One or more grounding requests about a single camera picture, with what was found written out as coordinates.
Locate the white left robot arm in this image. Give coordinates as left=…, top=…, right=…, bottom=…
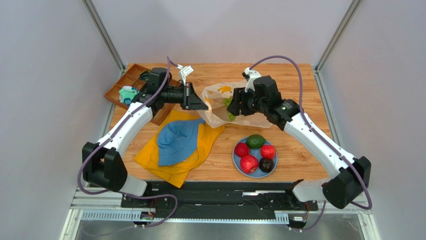
left=77, top=64, right=208, bottom=198

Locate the aluminium frame rail left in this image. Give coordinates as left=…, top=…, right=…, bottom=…
left=82, top=0, right=126, bottom=74

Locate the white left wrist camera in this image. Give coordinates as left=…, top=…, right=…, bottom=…
left=177, top=64, right=194, bottom=85

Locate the red strawberry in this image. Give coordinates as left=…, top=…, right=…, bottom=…
left=233, top=142, right=250, bottom=158
left=260, top=144, right=276, bottom=160

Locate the dark plum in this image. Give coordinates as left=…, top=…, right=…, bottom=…
left=258, top=158, right=275, bottom=173

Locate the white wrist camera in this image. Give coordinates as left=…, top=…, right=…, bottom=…
left=242, top=67, right=262, bottom=93
left=177, top=64, right=194, bottom=85

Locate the blue bucket hat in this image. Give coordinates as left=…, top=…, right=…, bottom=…
left=156, top=118, right=204, bottom=167

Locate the green grape bunch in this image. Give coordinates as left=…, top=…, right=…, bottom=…
left=222, top=97, right=236, bottom=122

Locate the aluminium frame rail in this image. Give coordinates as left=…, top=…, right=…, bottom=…
left=82, top=0, right=126, bottom=74
left=314, top=0, right=364, bottom=73

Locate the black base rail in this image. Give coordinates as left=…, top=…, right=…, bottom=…
left=118, top=181, right=320, bottom=220

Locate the brown divided organizer tray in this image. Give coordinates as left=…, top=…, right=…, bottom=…
left=104, top=63, right=175, bottom=126

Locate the blue plate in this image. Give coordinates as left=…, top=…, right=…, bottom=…
left=232, top=136, right=278, bottom=179

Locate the red apple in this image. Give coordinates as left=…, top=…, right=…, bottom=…
left=239, top=154, right=259, bottom=174

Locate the teal sock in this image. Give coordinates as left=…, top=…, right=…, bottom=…
left=118, top=86, right=140, bottom=106

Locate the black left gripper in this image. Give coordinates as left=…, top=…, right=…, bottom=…
left=160, top=82, right=208, bottom=111

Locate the yellow cloth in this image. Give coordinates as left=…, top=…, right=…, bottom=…
left=134, top=110, right=225, bottom=188

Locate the banana print plastic bag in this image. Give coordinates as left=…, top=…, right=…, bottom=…
left=198, top=80, right=272, bottom=128

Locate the green avocado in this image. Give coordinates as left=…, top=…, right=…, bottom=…
left=245, top=134, right=266, bottom=149

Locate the aluminium frame rail right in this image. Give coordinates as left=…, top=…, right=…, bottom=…
left=314, top=0, right=364, bottom=73

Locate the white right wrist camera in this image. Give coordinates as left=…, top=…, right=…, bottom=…
left=242, top=67, right=262, bottom=93

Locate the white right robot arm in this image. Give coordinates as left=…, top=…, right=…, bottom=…
left=227, top=73, right=373, bottom=210

